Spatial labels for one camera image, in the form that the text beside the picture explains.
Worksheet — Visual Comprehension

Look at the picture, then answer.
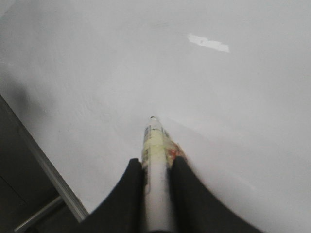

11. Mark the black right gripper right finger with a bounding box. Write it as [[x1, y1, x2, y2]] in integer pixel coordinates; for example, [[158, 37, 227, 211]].
[[170, 156, 261, 233]]

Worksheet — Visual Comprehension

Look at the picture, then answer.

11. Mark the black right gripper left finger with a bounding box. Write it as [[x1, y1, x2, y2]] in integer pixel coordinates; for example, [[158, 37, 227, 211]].
[[72, 158, 143, 233]]

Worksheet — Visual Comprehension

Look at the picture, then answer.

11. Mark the white black whiteboard marker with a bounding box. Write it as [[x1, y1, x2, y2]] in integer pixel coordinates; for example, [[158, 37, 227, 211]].
[[141, 116, 186, 233]]

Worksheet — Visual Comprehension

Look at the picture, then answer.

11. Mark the white whiteboard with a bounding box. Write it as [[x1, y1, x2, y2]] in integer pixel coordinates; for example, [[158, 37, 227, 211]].
[[0, 0, 311, 233]]

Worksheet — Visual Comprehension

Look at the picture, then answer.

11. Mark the grey metal stand leg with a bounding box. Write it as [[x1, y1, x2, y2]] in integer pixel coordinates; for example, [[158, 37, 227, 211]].
[[13, 196, 64, 233]]

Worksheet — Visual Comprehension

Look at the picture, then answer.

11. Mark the grey aluminium marker tray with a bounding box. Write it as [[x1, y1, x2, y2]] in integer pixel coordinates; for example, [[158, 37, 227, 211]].
[[0, 97, 89, 222]]

